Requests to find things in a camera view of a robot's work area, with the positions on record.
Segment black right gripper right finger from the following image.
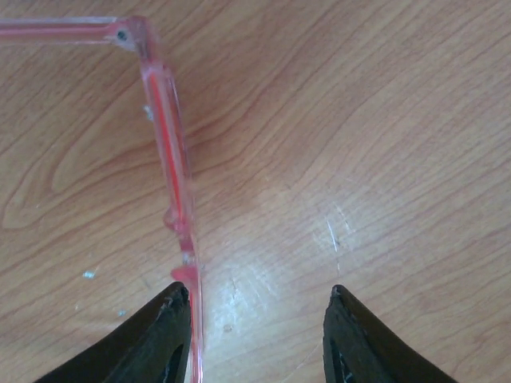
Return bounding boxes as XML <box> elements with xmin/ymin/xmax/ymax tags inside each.
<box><xmin>323</xmin><ymin>285</ymin><xmax>454</xmax><ymax>383</ymax></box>

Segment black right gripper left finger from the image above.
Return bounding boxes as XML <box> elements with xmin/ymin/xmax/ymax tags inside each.
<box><xmin>38</xmin><ymin>282</ymin><xmax>191</xmax><ymax>383</ymax></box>

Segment pink transparent sunglasses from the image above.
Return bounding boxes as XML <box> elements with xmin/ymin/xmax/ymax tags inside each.
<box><xmin>1</xmin><ymin>16</ymin><xmax>204</xmax><ymax>382</ymax></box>

